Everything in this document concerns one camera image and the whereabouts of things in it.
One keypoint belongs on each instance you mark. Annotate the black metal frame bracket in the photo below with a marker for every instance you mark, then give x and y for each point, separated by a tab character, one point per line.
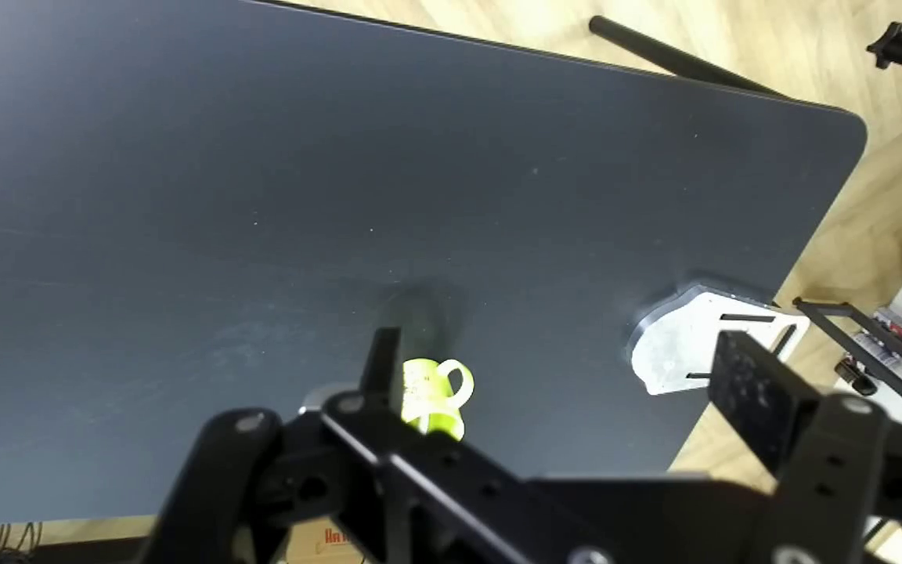
823	314

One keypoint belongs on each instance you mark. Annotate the black tripod leg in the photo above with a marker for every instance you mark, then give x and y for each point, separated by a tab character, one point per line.
658	50

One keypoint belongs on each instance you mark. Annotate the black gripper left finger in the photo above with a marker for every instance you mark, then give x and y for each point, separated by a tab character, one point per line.
384	363

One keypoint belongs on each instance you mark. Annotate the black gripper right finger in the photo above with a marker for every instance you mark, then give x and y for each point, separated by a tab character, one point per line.
752	386

